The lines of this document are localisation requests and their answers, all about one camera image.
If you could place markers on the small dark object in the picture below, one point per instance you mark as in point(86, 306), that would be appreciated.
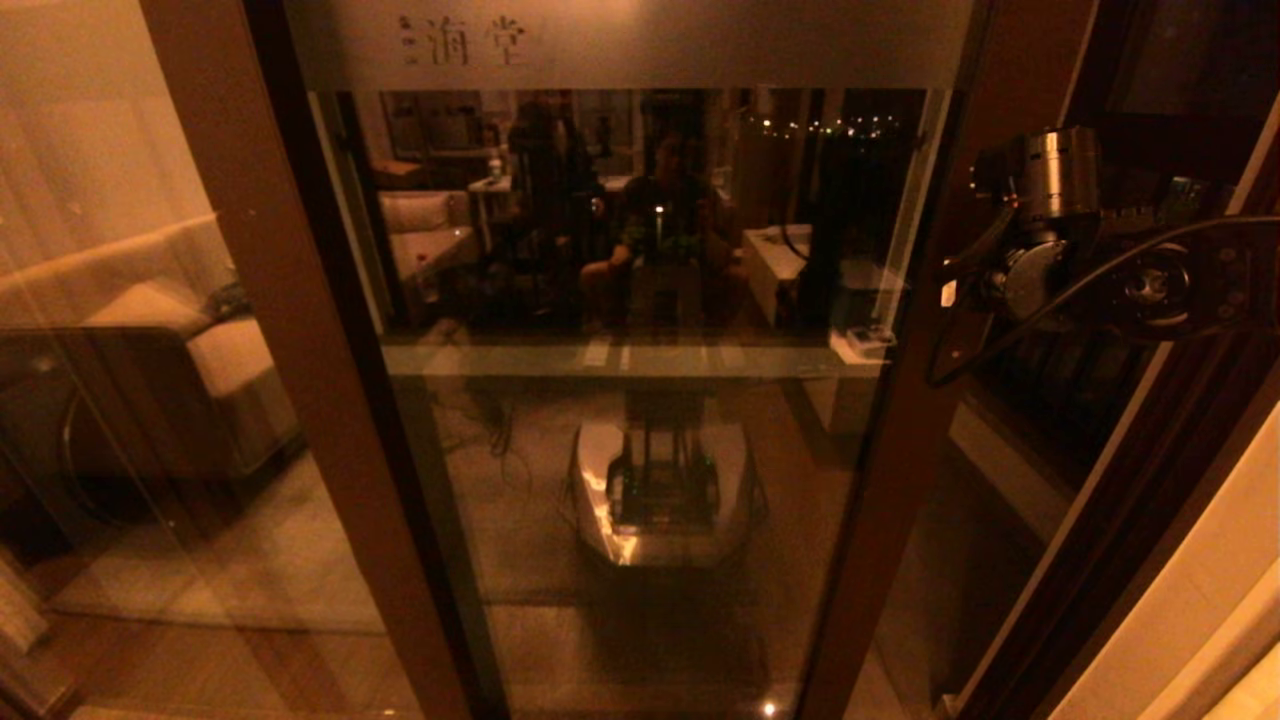
point(228, 300)

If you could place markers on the dark brown door jamb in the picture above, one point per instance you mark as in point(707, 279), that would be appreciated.
point(1150, 500)

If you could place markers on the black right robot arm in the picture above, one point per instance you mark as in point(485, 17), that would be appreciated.
point(1200, 285)

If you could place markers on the brown framed glass sliding door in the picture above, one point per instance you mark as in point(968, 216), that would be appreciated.
point(900, 480)

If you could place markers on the stone side window sill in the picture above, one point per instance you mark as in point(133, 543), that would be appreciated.
point(1020, 455)

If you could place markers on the silver cylindrical right gripper motor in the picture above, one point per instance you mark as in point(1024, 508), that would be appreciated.
point(1058, 170)

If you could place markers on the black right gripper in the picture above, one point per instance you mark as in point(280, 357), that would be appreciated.
point(1030, 285)

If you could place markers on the grey sofa with light cushions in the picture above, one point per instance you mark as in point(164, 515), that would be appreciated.
point(130, 400)

